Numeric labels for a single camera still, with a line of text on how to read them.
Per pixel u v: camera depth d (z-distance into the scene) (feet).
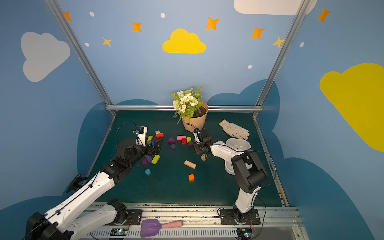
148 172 2.88
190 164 3.05
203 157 3.11
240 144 3.14
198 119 3.18
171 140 3.43
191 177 2.83
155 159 3.12
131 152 1.93
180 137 3.42
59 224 1.29
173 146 3.32
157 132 3.53
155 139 3.46
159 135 3.53
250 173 1.59
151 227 2.35
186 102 2.93
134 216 2.46
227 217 2.44
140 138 2.05
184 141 3.41
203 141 2.45
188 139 3.42
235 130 3.65
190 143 3.32
